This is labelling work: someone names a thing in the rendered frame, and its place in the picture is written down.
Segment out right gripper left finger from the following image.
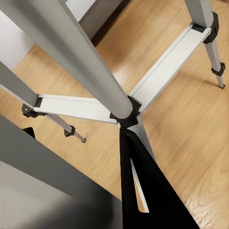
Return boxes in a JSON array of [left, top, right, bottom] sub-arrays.
[[23, 127, 35, 138]]

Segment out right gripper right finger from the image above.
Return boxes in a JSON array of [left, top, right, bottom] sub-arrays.
[[119, 127, 200, 229]]

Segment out camera tripod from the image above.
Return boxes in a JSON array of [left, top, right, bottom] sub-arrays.
[[0, 0, 226, 229]]

